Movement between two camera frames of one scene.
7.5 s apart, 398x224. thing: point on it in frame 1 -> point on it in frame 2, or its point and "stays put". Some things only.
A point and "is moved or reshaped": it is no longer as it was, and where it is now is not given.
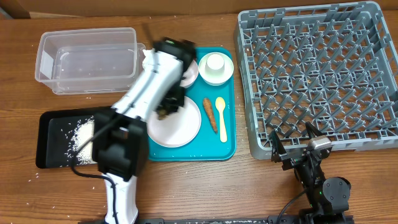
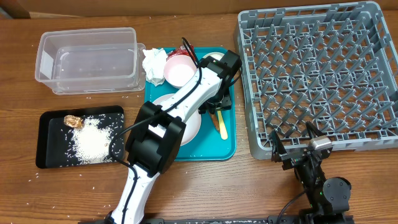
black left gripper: [172, 108] -> [226, 105]
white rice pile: [84, 132] stays put
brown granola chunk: [163, 114] is moved or reshaped
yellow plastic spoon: [220, 104] stays put
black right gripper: [280, 155] stays put
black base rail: [293, 219] stays put
